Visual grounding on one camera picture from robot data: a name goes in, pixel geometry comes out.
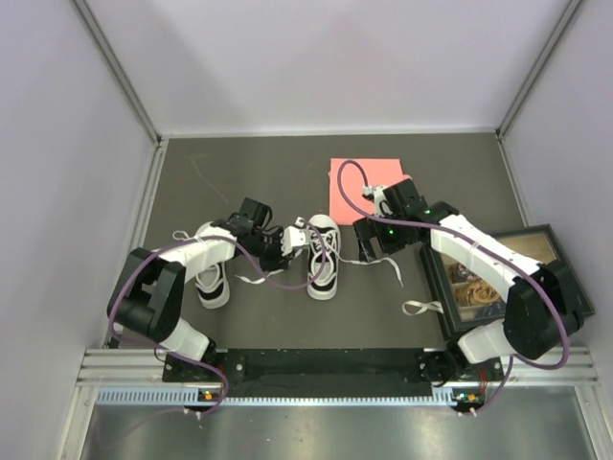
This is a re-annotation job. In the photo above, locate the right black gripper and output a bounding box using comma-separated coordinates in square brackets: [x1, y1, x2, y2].
[354, 208, 413, 263]

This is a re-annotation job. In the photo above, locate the black white sneaker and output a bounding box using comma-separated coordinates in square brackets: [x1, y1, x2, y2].
[164, 222, 235, 310]
[306, 214, 403, 301]

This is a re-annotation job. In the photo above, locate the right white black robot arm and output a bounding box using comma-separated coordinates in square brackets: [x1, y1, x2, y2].
[354, 179, 584, 380]

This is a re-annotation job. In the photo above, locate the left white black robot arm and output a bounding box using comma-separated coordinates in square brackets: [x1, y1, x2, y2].
[107, 198, 307, 380]

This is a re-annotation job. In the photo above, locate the pink folded cloth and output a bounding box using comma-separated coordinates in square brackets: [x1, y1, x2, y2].
[329, 158, 410, 226]

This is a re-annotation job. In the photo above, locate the loose white shoelace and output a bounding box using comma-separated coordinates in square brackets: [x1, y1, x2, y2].
[401, 300, 443, 316]

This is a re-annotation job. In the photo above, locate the black glass-lid display box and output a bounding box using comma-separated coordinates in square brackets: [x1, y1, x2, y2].
[420, 225, 594, 359]

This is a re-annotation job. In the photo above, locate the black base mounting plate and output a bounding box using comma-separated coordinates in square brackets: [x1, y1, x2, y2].
[162, 348, 508, 398]

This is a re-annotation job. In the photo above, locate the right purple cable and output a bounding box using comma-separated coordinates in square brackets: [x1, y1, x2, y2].
[337, 160, 571, 418]

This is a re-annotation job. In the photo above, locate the purple cable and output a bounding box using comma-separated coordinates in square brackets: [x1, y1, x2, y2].
[108, 219, 329, 423]
[337, 160, 571, 418]

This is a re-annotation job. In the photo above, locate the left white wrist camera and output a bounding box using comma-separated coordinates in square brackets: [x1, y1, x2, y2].
[282, 218, 310, 257]

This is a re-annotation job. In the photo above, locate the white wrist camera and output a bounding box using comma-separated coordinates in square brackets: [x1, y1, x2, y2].
[282, 218, 310, 257]
[362, 185, 392, 218]

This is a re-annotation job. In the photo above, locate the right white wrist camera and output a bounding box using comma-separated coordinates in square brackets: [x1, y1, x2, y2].
[362, 185, 392, 218]

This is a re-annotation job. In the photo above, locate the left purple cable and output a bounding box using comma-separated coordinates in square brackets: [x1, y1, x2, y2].
[108, 219, 329, 423]

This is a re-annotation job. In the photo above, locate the aluminium extrusion rail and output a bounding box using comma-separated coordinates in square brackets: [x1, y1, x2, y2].
[77, 347, 600, 387]

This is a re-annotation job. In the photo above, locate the grey slotted cable duct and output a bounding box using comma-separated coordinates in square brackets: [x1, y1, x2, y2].
[95, 386, 485, 407]

